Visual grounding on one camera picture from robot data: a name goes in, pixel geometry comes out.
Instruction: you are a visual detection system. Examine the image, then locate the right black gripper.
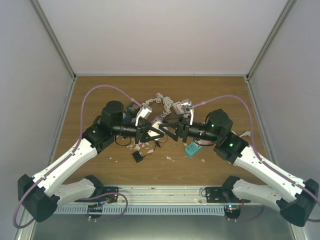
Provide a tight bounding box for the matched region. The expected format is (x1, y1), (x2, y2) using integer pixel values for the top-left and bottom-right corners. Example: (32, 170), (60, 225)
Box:
(159, 113), (220, 143)

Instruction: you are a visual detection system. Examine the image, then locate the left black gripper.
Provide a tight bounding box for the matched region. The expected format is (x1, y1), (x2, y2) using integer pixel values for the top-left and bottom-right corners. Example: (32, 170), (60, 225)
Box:
(112, 118), (164, 144)

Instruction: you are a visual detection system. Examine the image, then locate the white cube socket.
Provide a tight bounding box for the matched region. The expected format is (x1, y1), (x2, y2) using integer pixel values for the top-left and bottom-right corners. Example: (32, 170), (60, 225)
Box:
(172, 101), (184, 115)

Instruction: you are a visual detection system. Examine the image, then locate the teal power strip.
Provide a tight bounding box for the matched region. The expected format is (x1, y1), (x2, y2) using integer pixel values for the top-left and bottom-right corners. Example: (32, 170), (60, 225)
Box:
(184, 142), (203, 157)

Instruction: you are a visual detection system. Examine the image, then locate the black charger plug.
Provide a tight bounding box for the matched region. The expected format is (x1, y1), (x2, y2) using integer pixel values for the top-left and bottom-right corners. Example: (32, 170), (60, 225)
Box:
(131, 141), (162, 164)

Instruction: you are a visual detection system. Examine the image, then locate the white square adapter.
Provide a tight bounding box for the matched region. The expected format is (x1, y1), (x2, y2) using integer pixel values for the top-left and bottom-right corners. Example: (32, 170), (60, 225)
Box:
(147, 121), (164, 141)

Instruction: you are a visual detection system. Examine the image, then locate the pink cube socket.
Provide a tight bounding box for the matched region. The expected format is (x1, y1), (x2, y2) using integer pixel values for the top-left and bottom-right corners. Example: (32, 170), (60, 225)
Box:
(199, 140), (215, 146)

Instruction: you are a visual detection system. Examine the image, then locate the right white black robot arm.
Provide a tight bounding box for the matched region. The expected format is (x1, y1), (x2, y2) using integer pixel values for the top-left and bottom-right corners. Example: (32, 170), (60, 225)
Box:
(159, 109), (319, 227)

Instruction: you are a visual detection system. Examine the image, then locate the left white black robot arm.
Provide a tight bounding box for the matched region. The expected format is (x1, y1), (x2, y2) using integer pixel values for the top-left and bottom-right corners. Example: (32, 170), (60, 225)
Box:
(17, 100), (164, 223)

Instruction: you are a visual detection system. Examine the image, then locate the purple power strip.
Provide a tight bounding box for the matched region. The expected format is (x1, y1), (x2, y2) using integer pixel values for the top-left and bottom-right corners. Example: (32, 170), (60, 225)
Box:
(152, 116), (163, 123)

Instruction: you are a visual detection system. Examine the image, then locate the white coiled cable back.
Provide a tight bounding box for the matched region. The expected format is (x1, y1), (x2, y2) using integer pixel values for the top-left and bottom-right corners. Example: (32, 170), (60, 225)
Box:
(141, 92), (175, 118)

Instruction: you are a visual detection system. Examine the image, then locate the white coiled cable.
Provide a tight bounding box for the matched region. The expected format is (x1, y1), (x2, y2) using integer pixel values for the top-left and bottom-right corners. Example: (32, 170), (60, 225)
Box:
(231, 129), (252, 138)
(141, 92), (175, 118)

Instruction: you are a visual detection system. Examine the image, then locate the white coiled cable right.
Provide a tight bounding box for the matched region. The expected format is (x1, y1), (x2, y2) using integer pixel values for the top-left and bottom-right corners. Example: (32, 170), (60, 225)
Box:
(231, 129), (252, 138)

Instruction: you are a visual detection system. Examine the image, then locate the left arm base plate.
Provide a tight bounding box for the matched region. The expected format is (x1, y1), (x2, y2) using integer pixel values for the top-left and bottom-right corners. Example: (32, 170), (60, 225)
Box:
(85, 186), (119, 219)

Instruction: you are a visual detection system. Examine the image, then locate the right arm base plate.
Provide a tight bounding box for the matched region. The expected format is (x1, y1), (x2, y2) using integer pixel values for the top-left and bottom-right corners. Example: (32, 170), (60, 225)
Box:
(199, 186), (251, 221)

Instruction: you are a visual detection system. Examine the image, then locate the grey slotted cable duct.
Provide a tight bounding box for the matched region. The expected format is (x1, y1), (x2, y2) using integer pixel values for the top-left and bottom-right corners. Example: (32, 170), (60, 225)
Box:
(55, 204), (225, 216)

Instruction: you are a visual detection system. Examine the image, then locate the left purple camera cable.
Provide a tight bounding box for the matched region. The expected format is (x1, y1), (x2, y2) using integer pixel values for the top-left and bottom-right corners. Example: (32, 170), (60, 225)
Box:
(12, 84), (142, 230)

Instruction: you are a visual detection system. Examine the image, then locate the purple camera cable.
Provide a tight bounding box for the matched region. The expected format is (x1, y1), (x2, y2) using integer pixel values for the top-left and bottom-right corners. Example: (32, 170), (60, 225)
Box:
(191, 94), (320, 223)
(12, 84), (142, 230)

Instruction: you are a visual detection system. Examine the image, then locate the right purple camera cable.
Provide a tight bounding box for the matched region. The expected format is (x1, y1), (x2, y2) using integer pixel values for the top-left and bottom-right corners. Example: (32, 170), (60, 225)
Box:
(191, 94), (320, 223)

